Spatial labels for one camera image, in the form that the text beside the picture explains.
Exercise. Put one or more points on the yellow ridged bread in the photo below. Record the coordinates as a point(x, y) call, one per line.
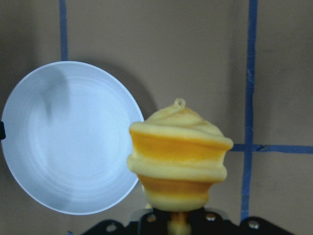
point(177, 156)

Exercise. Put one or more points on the blue plate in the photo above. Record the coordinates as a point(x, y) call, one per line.
point(67, 137)

